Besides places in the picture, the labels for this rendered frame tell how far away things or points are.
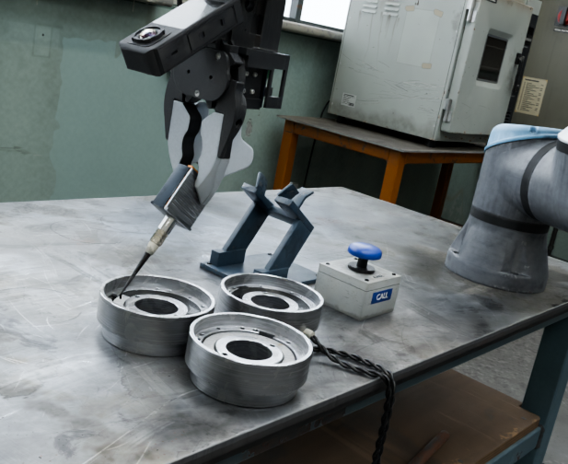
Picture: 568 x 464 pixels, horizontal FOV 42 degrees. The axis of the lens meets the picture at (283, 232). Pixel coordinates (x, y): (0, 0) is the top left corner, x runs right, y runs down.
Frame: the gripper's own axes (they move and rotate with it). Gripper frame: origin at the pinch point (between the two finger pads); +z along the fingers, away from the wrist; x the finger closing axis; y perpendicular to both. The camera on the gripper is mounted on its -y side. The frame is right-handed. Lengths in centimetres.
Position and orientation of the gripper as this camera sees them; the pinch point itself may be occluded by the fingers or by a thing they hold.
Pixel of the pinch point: (189, 187)
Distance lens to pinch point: 71.8
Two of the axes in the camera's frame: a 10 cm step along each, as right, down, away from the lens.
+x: -7.4, -3.0, 6.0
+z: -1.8, 9.5, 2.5
